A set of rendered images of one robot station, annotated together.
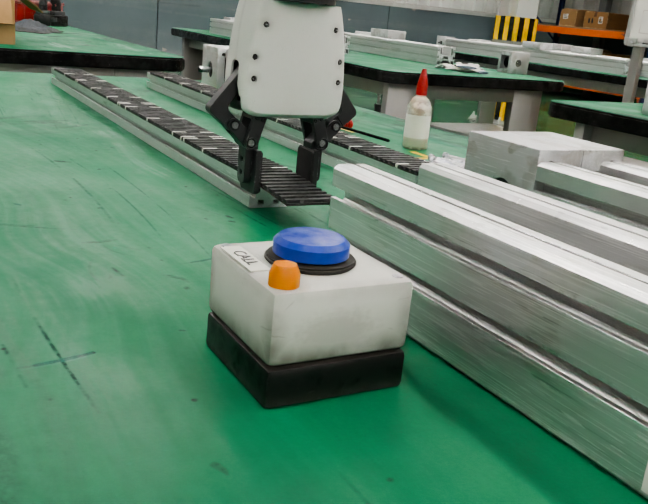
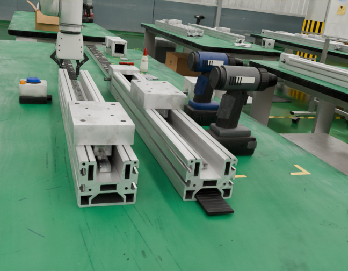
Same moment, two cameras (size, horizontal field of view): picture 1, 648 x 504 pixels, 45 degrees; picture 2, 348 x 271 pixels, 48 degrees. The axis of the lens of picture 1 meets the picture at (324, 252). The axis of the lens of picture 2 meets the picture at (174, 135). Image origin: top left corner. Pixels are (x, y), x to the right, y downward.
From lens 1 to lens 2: 0.97 m
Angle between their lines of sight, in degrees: 10
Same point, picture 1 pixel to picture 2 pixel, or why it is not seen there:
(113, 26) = (133, 19)
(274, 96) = (64, 54)
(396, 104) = not seen: hidden behind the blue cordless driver
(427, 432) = (41, 108)
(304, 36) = (71, 41)
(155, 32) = (151, 22)
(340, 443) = (26, 107)
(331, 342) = (30, 93)
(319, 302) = (27, 86)
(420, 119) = (143, 63)
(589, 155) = (128, 71)
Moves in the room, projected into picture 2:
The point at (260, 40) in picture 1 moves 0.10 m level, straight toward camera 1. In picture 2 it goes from (60, 42) to (49, 44)
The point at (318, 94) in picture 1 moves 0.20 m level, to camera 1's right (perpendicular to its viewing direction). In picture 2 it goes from (75, 54) to (124, 62)
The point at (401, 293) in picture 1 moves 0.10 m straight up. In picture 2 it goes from (43, 87) to (44, 55)
